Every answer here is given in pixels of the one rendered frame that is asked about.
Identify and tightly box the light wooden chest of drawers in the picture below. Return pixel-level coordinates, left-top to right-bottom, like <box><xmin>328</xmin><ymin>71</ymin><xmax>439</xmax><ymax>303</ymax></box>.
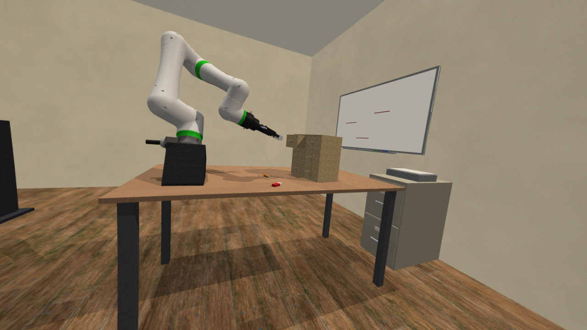
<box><xmin>299</xmin><ymin>134</ymin><xmax>343</xmax><ymax>182</ymax></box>

